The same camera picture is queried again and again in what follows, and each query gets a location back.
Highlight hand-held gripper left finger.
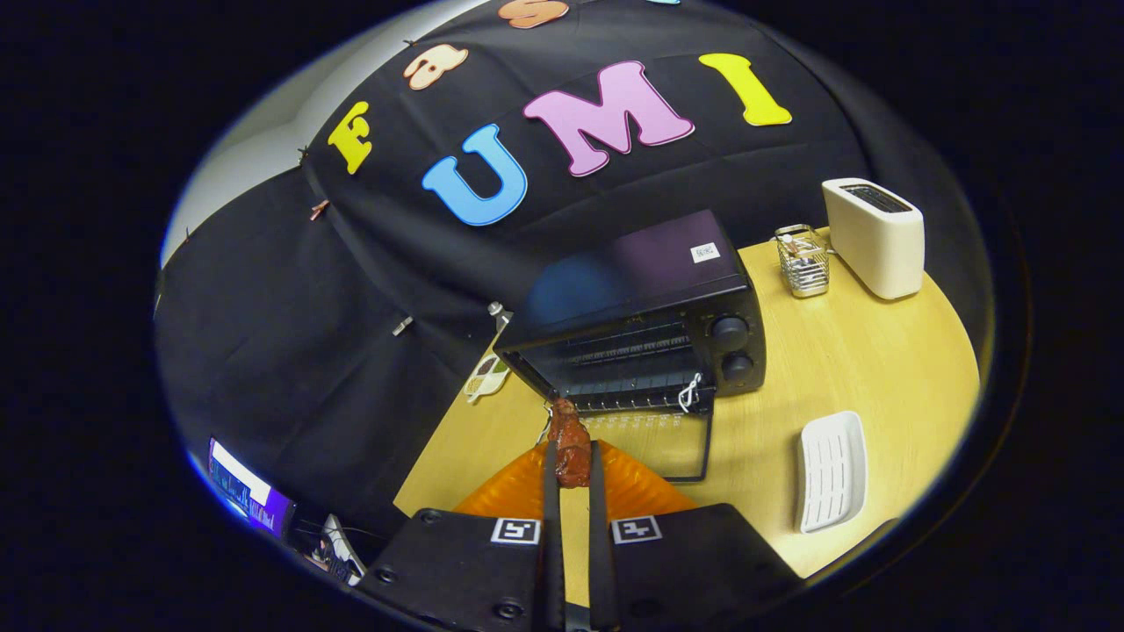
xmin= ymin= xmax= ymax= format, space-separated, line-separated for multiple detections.
xmin=351 ymin=442 xmax=567 ymax=632

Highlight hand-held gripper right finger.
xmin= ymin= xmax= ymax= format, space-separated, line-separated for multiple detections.
xmin=587 ymin=439 xmax=804 ymax=632

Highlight reddish brown meat strip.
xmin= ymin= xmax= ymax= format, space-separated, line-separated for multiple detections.
xmin=546 ymin=398 xmax=594 ymax=490

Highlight black toaster oven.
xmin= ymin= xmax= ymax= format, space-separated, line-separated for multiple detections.
xmin=494 ymin=209 xmax=768 ymax=485

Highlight white toaster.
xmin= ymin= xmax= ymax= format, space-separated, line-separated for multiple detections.
xmin=822 ymin=178 xmax=926 ymax=301

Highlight white divided spice dish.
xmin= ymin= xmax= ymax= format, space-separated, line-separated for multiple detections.
xmin=464 ymin=354 xmax=513 ymax=406

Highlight white ribbed dish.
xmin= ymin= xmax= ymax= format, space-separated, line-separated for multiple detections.
xmin=796 ymin=411 xmax=869 ymax=535

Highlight computer monitor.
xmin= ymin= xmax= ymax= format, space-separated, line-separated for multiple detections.
xmin=207 ymin=437 xmax=296 ymax=539

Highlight white device with cables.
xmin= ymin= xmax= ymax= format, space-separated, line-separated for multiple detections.
xmin=314 ymin=513 xmax=367 ymax=586

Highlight metal wire basket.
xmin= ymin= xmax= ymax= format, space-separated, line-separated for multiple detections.
xmin=775 ymin=224 xmax=832 ymax=300

